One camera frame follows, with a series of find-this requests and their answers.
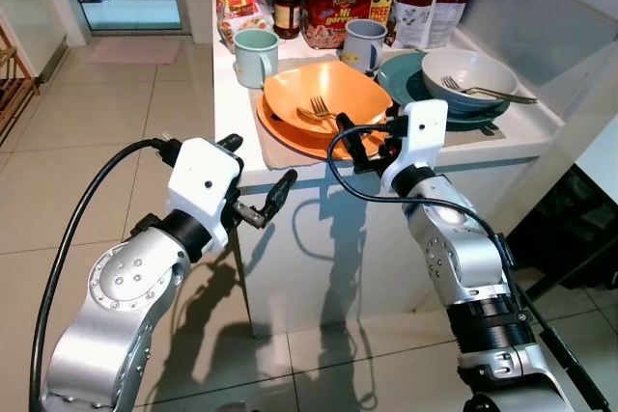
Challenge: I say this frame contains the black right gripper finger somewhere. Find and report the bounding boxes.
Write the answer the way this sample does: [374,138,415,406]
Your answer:
[335,127,369,175]

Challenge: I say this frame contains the orange plate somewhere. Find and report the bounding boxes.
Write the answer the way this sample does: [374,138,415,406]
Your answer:
[255,94,389,163]

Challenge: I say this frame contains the metal fork in orange bowl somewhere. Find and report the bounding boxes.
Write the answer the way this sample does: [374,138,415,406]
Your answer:
[306,96,340,134]

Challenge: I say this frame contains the teal plate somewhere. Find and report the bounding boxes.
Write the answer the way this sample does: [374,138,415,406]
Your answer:
[375,51,511,134]

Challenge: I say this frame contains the orange bowl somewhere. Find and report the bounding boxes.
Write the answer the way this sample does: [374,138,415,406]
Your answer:
[262,61,395,134]

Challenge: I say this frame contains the pale green mug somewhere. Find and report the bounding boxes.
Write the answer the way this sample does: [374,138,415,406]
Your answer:
[233,29,281,91]

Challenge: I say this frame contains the white table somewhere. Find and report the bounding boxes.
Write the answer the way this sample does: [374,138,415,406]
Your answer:
[211,0,618,341]

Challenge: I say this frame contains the grey blue mug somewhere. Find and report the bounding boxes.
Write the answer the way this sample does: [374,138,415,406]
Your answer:
[343,18,389,76]

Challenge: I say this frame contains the metal fork in grey bowl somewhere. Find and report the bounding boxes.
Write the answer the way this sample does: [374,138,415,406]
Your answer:
[441,75,541,106]

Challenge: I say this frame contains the grey bowl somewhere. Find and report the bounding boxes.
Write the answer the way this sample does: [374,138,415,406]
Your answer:
[421,48,520,117]

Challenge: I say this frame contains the pink door mat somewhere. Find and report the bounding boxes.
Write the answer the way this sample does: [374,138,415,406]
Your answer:
[84,38,183,67]

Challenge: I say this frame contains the red instant noodle multipack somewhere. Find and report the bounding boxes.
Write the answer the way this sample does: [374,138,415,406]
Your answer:
[302,0,396,51]

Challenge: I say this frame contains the yellow red snack bag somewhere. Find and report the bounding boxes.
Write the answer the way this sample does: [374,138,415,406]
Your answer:
[214,0,275,47]

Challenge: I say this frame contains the red lidded jar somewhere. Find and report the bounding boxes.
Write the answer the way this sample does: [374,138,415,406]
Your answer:
[272,0,305,41]

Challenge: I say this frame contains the red white food bag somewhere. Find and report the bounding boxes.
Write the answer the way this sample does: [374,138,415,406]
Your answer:
[388,0,448,52]

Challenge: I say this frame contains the wooden rack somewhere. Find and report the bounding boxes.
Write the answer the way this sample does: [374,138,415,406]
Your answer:
[0,21,42,145]

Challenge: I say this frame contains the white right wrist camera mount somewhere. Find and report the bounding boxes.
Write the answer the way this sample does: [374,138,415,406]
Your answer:
[380,99,448,183]

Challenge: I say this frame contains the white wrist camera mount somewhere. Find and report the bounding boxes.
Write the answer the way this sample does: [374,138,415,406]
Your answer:
[380,99,448,183]
[166,137,243,250]

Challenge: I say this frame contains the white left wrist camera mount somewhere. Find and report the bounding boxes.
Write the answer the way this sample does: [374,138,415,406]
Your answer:
[166,137,243,250]

